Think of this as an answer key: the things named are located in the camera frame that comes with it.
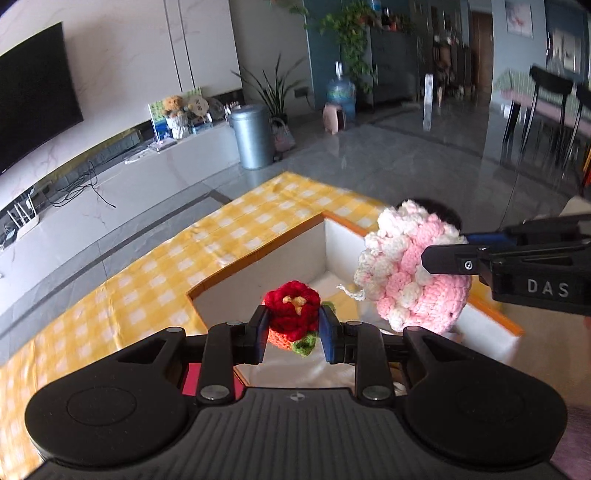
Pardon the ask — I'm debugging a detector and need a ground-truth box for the blue water jug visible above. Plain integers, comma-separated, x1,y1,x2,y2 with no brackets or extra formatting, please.
326,61,358,122

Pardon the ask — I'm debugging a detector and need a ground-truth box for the black cable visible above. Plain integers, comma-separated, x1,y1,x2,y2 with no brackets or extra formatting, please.
45,158,119,209

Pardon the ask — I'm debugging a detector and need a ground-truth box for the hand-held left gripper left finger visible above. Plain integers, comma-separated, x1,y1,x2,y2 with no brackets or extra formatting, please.
115,306,270,407

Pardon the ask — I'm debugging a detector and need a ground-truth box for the grey metal trash can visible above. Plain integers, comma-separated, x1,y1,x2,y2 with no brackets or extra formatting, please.
229,103,274,171

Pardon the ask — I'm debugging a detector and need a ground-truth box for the blue photo calendar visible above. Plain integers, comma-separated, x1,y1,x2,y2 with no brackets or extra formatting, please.
148,102,179,142

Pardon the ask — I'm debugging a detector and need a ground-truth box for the purple cloth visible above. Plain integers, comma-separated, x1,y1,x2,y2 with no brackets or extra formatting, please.
551,405,591,480

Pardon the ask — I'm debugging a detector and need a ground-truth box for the black television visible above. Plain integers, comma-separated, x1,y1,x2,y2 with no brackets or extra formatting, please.
0,21,85,175

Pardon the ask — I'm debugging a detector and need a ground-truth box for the white cardboard box orange rim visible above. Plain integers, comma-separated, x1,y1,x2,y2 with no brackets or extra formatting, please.
187,211,525,394

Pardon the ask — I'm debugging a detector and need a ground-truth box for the framed wall picture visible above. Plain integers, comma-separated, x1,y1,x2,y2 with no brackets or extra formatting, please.
504,0,533,37

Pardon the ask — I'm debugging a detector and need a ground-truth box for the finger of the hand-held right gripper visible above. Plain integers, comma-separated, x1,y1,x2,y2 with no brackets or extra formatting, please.
420,244,498,278
463,212,591,246

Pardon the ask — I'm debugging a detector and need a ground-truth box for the black dining chair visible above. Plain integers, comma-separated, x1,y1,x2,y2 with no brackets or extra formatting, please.
501,64,579,168

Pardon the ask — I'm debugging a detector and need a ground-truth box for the white television cabinet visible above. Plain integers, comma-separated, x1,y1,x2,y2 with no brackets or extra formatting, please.
0,121,244,320

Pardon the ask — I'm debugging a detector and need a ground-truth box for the yellow checked tablecloth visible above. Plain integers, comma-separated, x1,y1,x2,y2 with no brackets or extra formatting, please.
0,171,462,480

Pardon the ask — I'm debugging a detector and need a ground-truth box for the red box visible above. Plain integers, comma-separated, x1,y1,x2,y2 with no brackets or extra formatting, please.
181,362,244,398

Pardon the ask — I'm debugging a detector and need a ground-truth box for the dark grey cabinet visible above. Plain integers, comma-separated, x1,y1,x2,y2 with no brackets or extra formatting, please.
368,23,422,105

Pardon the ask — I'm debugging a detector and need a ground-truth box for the trailing green plant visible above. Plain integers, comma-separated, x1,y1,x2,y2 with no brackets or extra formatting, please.
318,0,376,94

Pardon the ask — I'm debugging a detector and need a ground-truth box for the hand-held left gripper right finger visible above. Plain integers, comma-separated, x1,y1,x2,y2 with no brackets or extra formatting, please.
319,306,469,404

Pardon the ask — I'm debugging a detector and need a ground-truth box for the pink space heater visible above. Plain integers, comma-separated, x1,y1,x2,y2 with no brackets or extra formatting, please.
322,102,348,136

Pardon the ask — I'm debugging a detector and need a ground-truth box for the white router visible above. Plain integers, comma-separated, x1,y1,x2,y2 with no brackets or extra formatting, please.
2,186,42,237

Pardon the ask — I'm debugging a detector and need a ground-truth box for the red crocheted flower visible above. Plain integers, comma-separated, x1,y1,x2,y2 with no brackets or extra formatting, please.
262,280,336,359

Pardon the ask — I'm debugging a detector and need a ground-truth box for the white standing sign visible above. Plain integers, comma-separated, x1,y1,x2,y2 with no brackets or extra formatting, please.
422,73,436,131

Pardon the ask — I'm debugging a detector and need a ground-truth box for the woven basket bag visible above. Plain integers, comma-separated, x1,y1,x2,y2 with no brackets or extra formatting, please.
270,117,297,153

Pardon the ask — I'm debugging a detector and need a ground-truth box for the pink white crochet ball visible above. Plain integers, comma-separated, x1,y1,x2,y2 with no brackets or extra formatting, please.
337,199,474,333

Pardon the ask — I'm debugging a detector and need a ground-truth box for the dining table green cloth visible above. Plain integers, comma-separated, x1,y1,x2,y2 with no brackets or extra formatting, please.
493,68,591,121

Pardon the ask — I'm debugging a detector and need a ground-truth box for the long-leaved potted plant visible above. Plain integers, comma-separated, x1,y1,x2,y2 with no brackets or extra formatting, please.
242,54,306,123

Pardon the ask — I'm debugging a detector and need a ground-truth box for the teddy bear toy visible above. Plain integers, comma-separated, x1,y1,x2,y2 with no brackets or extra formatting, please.
165,114,190,140

